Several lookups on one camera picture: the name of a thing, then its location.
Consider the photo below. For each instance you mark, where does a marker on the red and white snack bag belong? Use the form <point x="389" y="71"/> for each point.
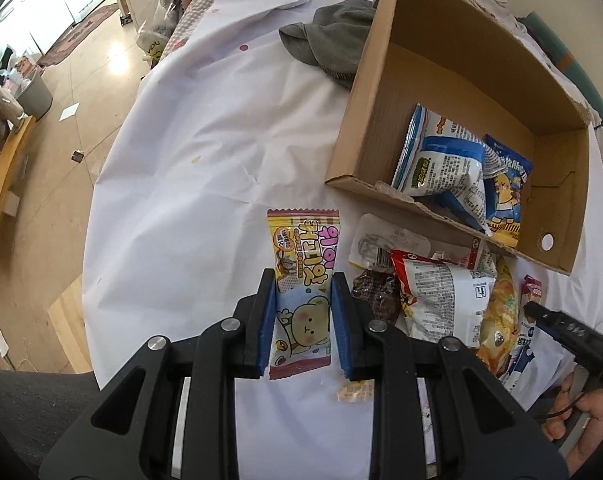
<point x="441" y="295"/>

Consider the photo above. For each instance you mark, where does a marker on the clear plastic packet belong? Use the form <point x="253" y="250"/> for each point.
<point x="381" y="240"/>

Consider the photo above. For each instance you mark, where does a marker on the blue cartoon snack packet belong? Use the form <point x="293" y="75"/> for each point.
<point x="506" y="190"/>

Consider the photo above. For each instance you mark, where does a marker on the white and blue flat packet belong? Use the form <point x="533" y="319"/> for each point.
<point x="524" y="355"/>

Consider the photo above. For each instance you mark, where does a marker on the clear plastic bag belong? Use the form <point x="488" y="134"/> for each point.
<point x="154" y="35"/>

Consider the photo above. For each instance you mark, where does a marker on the grey trash bin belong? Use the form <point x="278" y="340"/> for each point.
<point x="33" y="95"/>

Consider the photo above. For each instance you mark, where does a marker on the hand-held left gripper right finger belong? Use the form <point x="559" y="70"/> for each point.
<point x="342" y="330"/>

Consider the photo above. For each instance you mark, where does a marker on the patterned floor rug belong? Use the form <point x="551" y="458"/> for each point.
<point x="76" y="35"/>

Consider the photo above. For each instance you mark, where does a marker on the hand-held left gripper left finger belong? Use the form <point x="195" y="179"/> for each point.
<point x="266" y="330"/>

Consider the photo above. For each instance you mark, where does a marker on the dark cloth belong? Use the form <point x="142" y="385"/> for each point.
<point x="26" y="420"/>

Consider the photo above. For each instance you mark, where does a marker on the white and blue snack bag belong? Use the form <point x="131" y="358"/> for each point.
<point x="441" y="165"/>

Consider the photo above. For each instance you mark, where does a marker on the wooden bench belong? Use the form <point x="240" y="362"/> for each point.
<point x="1" y="185"/>

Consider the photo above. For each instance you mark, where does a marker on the white paper sheet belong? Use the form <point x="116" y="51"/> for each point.
<point x="69" y="111"/>

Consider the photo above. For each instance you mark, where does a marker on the white cabinet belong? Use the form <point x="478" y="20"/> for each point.
<point x="36" y="10"/>

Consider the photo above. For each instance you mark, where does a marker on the wooden board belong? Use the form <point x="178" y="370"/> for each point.
<point x="71" y="330"/>

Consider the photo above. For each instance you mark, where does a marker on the grey cloth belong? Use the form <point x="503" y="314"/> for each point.
<point x="326" y="40"/>

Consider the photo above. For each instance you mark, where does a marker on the dark brown candy packet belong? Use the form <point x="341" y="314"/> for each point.
<point x="376" y="292"/>

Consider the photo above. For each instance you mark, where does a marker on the small pink packet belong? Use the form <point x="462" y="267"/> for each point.
<point x="531" y="290"/>

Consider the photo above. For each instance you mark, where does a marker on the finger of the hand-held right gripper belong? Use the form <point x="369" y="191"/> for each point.
<point x="556" y="322"/>

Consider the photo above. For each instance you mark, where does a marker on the cardboard box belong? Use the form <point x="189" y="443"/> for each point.
<point x="431" y="75"/>

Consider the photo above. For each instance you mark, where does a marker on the teal rolled mat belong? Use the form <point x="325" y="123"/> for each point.
<point x="571" y="60"/>

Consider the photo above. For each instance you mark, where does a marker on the yellow bear snack packet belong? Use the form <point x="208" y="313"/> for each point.
<point x="304" y="270"/>

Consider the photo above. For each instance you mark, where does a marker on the yellow chips bag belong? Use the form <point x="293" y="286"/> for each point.
<point x="499" y="320"/>

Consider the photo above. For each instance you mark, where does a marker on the small dark floor object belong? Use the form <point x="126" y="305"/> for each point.
<point x="77" y="156"/>

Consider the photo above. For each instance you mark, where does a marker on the person's right hand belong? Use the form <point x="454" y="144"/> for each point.
<point x="596" y="415"/>

